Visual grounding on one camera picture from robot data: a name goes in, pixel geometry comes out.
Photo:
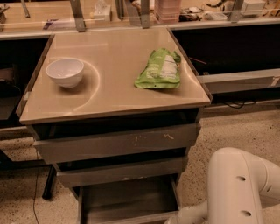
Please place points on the grey metal post left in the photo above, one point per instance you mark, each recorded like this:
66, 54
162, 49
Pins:
78, 16

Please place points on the grey drawer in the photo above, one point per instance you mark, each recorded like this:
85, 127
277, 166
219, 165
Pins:
117, 143
122, 172
137, 201

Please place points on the black table leg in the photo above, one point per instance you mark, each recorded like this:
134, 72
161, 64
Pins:
47, 193

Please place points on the grey metal post middle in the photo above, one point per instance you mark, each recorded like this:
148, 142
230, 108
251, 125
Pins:
145, 14

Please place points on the white box on shelf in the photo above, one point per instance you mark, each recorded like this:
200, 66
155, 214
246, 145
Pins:
252, 7

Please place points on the grey drawer cabinet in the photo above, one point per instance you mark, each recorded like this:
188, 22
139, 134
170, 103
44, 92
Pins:
106, 100

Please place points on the grey middle drawer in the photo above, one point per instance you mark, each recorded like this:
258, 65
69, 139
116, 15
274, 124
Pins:
122, 172

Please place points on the white ceramic bowl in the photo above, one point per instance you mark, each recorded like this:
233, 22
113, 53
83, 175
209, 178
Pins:
66, 73

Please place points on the pink plastic container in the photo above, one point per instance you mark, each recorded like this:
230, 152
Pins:
167, 11

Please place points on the grey metal post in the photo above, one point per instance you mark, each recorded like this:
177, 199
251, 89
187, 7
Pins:
145, 14
78, 16

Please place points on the green snack bag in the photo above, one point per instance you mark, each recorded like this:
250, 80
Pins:
161, 71

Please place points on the grey top drawer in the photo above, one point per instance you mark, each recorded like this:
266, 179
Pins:
117, 143

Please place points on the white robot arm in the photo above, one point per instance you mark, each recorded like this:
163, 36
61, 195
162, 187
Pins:
239, 186

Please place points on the grey metal rail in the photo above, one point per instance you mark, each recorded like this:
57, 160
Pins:
242, 81

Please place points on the grey bottom drawer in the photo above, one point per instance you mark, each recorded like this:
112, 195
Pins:
137, 201

